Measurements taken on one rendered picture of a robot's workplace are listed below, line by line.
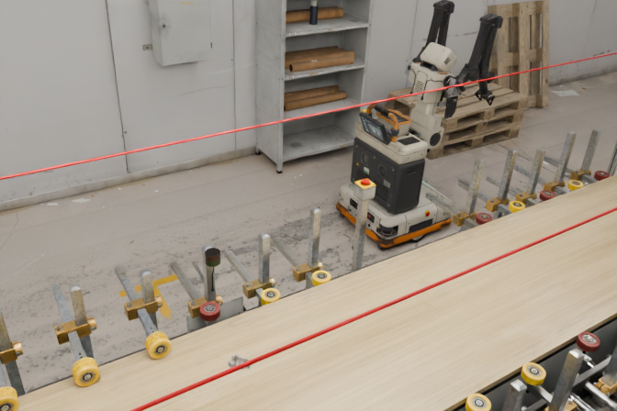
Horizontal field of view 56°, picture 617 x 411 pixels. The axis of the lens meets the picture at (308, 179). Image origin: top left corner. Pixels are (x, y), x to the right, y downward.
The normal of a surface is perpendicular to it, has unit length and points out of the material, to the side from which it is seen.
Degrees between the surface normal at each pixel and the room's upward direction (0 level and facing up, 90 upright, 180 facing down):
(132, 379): 0
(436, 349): 0
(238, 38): 90
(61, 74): 90
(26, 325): 0
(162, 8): 90
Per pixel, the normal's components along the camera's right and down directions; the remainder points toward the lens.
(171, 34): 0.53, 0.43
